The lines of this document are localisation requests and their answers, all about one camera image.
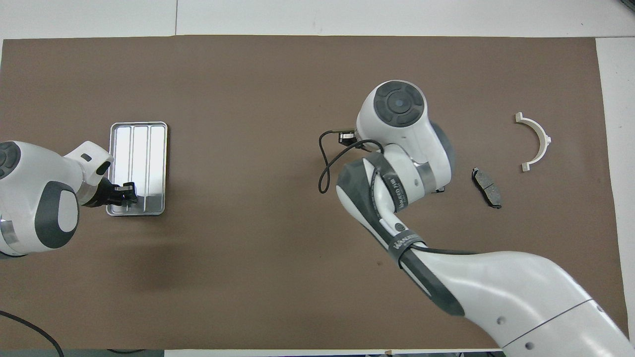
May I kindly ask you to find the white curved plastic bracket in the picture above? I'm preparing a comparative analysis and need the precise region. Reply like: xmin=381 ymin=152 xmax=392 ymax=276
xmin=514 ymin=112 xmax=552 ymax=173

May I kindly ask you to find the brown table mat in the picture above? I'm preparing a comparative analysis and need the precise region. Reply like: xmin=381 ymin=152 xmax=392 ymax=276
xmin=0 ymin=35 xmax=630 ymax=350

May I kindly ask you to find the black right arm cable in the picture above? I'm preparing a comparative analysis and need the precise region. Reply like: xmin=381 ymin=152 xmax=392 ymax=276
xmin=318 ymin=130 xmax=477 ymax=256

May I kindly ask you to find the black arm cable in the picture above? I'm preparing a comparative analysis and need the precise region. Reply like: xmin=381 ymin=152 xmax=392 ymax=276
xmin=318 ymin=130 xmax=477 ymax=256
xmin=0 ymin=310 xmax=65 ymax=357

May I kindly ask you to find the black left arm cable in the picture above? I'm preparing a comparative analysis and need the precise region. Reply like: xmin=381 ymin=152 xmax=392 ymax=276
xmin=0 ymin=310 xmax=65 ymax=357

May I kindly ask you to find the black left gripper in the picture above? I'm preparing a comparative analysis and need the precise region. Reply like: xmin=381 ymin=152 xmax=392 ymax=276
xmin=89 ymin=178 xmax=139 ymax=208

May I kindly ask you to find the curved grey brake pad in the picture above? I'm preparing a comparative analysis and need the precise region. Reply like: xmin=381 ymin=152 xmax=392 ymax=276
xmin=471 ymin=168 xmax=502 ymax=209

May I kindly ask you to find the silver metal tray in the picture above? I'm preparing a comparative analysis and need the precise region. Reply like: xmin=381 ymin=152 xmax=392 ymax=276
xmin=106 ymin=121 xmax=168 ymax=217

